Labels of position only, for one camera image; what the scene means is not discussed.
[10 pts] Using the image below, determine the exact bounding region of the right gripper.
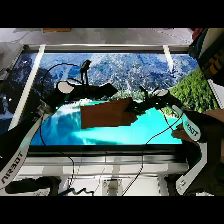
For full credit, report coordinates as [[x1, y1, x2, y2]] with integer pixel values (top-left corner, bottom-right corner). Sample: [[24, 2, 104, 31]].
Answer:
[[127, 99, 150, 115]]

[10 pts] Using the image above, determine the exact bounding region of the brown garment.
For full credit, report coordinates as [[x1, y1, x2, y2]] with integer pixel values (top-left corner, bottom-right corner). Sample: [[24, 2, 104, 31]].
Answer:
[[79, 96, 138, 130]]

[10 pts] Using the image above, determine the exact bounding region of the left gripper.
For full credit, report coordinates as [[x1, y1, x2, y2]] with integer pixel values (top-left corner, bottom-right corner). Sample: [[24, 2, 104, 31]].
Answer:
[[85, 82, 119, 100]]

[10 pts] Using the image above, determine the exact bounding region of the black cable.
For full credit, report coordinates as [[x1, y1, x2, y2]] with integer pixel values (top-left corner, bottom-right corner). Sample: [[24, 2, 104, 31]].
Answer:
[[121, 105, 183, 197], [38, 62, 98, 197]]

